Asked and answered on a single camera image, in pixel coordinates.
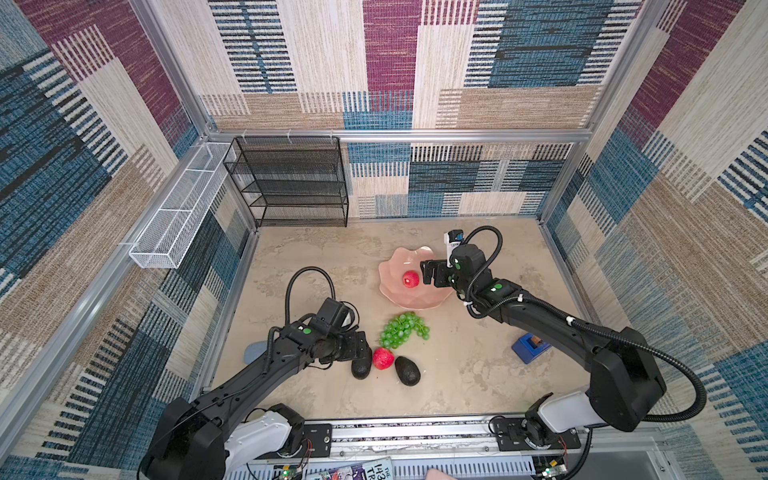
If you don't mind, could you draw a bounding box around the light blue flat object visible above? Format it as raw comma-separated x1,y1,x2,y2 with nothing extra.
243,341,267,365

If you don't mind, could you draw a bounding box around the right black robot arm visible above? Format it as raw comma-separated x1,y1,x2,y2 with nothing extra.
420,260,666,449

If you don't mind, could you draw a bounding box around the pink flower-shaped fruit bowl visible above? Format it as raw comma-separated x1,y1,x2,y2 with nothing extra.
378,246,450,311

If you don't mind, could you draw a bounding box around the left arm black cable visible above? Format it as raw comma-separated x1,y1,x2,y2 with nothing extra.
284,266,337,328

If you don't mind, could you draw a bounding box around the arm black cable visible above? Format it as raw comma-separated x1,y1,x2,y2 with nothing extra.
284,266,337,328
458,225,708,424

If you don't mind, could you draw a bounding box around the white wire mesh basket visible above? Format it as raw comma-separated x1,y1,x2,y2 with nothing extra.
129,142,229,269

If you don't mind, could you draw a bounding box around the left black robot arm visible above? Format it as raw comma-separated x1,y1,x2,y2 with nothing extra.
137,322,368,479

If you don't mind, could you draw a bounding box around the green fake grape bunch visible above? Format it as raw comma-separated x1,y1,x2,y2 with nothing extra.
378,312,431,349

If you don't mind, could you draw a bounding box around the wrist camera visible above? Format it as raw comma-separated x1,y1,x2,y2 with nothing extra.
312,297,351,335
444,229,464,263

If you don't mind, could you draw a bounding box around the red fake fruit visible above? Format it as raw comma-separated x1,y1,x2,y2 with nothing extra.
401,270,421,289
372,347,395,370

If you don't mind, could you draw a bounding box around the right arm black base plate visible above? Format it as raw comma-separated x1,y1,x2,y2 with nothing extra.
488,415,582,452

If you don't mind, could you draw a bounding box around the black wire shelf rack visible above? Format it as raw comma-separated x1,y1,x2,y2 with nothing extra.
223,136,349,227

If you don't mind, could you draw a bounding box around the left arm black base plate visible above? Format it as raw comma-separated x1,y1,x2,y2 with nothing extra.
284,423,333,459

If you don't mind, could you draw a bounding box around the printed booklet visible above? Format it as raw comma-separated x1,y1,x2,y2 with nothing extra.
304,458,395,480

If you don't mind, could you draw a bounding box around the blue block with brown top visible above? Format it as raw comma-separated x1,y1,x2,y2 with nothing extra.
511,333,551,365

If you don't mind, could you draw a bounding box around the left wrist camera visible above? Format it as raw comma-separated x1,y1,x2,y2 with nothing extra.
312,297,351,335

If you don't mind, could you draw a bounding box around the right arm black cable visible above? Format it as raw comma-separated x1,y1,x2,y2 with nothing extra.
458,225,708,424

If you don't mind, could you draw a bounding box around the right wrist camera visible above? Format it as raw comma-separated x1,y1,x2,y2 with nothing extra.
444,229,464,263

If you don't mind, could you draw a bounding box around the dark fake avocado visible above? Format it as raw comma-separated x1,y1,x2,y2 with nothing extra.
351,347,373,380
394,356,421,387

